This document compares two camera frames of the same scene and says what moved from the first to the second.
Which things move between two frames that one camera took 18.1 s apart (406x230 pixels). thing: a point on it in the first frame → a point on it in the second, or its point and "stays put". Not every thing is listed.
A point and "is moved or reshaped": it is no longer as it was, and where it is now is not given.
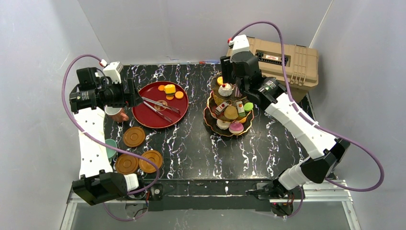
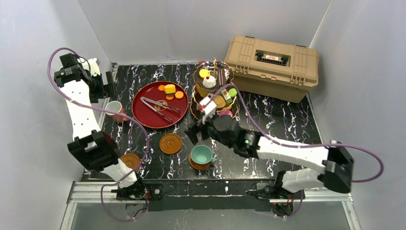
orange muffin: x=231 y=112 → x=219 y=101
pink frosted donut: x=236 y=128 is moved or reshaped
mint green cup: x=111 y=152 is moved or reshaped
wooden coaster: x=133 y=137 → x=170 y=143
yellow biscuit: x=219 y=80 → x=204 y=73
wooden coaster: x=153 y=156 → x=200 y=166
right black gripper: x=225 y=68 → x=199 y=131
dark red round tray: x=168 y=93 stays put
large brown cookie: x=218 y=100 → x=202 y=92
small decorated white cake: x=242 y=112 → x=226 y=96
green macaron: x=248 y=106 → x=232 y=92
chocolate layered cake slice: x=237 y=92 is moved or reshaped
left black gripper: x=130 y=92 → x=107 y=87
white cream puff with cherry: x=225 y=90 → x=209 y=82
